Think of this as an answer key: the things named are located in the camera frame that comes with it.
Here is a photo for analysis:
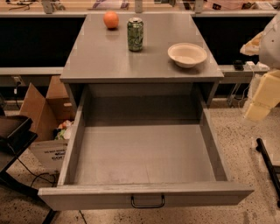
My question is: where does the wall outlet with plug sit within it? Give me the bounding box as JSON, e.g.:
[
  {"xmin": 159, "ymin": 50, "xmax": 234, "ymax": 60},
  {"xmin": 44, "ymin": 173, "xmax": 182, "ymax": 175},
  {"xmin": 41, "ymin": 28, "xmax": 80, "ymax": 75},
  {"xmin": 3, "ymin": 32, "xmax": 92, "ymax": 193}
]
[{"xmin": 12, "ymin": 75, "xmax": 25, "ymax": 87}]

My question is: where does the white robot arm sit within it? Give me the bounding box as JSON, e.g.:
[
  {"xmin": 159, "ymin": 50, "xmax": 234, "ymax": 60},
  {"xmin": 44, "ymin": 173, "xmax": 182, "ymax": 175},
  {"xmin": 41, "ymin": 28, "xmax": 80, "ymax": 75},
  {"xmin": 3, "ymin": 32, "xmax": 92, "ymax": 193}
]
[{"xmin": 240, "ymin": 12, "xmax": 280, "ymax": 123}]

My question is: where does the trash in cardboard box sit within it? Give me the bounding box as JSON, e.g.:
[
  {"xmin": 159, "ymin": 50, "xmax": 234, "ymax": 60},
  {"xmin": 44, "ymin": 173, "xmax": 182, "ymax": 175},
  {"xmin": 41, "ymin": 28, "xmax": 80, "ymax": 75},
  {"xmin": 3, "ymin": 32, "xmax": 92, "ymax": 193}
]
[{"xmin": 53, "ymin": 120, "xmax": 74, "ymax": 140}]

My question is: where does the black adapter on ledge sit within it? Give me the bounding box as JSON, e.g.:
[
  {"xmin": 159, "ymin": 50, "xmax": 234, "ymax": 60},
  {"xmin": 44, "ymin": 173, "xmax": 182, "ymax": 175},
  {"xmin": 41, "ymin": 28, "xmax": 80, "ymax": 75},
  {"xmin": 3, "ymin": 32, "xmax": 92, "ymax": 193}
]
[{"xmin": 233, "ymin": 60, "xmax": 244, "ymax": 71}]

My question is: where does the white hanging cable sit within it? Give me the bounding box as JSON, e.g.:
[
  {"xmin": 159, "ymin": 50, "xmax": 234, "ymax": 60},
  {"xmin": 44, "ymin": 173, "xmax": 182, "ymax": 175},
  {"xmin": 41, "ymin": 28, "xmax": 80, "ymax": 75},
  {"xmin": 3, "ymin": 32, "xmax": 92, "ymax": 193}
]
[{"xmin": 237, "ymin": 69, "xmax": 256, "ymax": 110}]

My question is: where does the white paper bowl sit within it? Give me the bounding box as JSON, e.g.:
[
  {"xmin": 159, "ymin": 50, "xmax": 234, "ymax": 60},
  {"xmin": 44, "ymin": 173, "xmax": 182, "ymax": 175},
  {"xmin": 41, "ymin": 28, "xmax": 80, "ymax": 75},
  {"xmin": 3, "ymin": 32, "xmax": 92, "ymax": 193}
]
[{"xmin": 168, "ymin": 43, "xmax": 207, "ymax": 68}]

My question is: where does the black floor cable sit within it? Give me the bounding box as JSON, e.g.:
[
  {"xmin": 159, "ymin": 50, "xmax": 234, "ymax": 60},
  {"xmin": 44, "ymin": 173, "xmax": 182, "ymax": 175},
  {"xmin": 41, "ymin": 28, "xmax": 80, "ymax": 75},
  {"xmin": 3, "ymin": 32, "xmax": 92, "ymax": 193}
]
[{"xmin": 7, "ymin": 143, "xmax": 59, "ymax": 188}]

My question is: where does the white power strip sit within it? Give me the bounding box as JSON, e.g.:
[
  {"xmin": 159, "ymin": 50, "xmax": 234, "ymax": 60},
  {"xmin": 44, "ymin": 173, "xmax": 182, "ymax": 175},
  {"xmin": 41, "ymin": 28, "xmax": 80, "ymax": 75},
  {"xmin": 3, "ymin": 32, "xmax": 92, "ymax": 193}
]
[{"xmin": 244, "ymin": 61, "xmax": 270, "ymax": 71}]

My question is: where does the green soda can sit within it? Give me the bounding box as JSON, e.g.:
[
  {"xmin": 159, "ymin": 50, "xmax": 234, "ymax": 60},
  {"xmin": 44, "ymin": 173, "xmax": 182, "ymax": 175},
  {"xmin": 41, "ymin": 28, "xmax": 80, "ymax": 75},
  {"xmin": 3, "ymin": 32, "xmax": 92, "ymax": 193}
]
[{"xmin": 127, "ymin": 17, "xmax": 144, "ymax": 52}]

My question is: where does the orange fruit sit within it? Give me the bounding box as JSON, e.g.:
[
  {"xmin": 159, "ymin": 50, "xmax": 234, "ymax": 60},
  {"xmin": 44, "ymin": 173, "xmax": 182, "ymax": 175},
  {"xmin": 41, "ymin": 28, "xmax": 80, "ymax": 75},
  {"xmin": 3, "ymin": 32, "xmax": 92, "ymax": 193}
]
[{"xmin": 103, "ymin": 11, "xmax": 119, "ymax": 29}]

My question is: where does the black stand at left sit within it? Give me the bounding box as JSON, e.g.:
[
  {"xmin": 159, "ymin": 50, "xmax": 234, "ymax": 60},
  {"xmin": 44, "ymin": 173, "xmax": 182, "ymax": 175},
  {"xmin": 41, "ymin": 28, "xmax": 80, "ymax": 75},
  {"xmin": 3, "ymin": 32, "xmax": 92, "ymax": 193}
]
[{"xmin": 0, "ymin": 115, "xmax": 60, "ymax": 224}]

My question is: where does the black bar on floor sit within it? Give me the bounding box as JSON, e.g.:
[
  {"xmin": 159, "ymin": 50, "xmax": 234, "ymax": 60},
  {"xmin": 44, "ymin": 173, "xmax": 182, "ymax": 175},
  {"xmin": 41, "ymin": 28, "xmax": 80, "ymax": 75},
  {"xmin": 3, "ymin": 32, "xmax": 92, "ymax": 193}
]
[{"xmin": 255, "ymin": 138, "xmax": 280, "ymax": 208}]

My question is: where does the grey top drawer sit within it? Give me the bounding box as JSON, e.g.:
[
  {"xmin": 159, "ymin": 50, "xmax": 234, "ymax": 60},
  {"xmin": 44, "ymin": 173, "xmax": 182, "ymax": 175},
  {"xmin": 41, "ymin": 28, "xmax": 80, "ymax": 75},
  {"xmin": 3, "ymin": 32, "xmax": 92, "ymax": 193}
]
[{"xmin": 38, "ymin": 88, "xmax": 254, "ymax": 211}]

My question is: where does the grey drawer cabinet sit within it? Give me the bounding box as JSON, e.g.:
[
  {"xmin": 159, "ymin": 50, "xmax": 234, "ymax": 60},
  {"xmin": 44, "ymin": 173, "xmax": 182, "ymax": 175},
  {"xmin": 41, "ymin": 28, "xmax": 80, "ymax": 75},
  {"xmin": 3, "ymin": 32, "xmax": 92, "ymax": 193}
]
[{"xmin": 60, "ymin": 13, "xmax": 223, "ymax": 116}]

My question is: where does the black top drawer handle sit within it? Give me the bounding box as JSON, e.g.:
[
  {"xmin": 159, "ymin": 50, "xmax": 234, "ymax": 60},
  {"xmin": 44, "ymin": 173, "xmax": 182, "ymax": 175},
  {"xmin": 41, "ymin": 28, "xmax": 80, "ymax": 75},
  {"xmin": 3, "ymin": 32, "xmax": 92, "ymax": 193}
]
[{"xmin": 130, "ymin": 195, "xmax": 165, "ymax": 209}]

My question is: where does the brown cardboard box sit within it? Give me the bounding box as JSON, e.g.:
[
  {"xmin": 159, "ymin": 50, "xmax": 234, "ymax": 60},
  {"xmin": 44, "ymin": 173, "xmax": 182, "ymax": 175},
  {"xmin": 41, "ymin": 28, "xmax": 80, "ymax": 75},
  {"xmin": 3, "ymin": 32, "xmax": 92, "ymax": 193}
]
[{"xmin": 20, "ymin": 75, "xmax": 75, "ymax": 173}]

